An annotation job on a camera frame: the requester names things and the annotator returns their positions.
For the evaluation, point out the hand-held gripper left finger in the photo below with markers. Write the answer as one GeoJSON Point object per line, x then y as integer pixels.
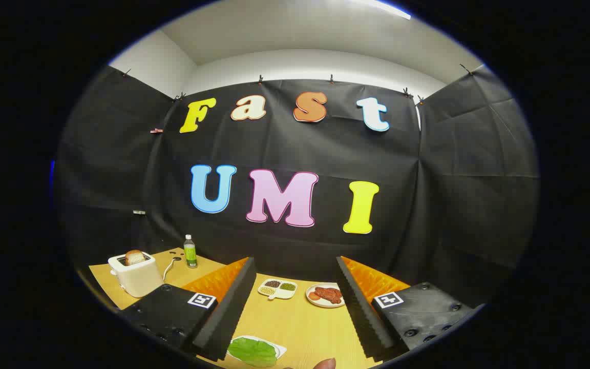
{"type": "Point", "coordinates": [226, 318]}

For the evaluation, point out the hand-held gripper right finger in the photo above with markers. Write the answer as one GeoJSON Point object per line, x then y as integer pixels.
{"type": "Point", "coordinates": [361, 318]}

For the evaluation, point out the white toaster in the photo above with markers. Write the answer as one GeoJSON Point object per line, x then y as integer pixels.
{"type": "Point", "coordinates": [139, 281]}

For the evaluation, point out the black backdrop cloth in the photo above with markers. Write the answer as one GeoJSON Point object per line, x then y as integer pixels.
{"type": "Point", "coordinates": [274, 146]}

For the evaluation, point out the green lettuce leaf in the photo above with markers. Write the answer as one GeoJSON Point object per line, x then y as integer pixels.
{"type": "Point", "coordinates": [251, 352]}

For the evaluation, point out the green label plastic bottle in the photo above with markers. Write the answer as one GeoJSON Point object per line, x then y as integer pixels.
{"type": "Point", "coordinates": [190, 255]}

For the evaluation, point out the white divided dish with beans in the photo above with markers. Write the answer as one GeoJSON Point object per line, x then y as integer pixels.
{"type": "Point", "coordinates": [277, 290]}

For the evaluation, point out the brown cooked meat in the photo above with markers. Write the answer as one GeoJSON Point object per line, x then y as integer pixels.
{"type": "Point", "coordinates": [328, 294]}

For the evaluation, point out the white round plate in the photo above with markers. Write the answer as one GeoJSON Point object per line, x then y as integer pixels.
{"type": "Point", "coordinates": [320, 303]}

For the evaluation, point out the white bread slice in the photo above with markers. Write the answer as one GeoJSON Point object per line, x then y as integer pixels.
{"type": "Point", "coordinates": [134, 257]}

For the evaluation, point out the white square plate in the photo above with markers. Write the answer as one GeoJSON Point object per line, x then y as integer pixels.
{"type": "Point", "coordinates": [279, 350]}

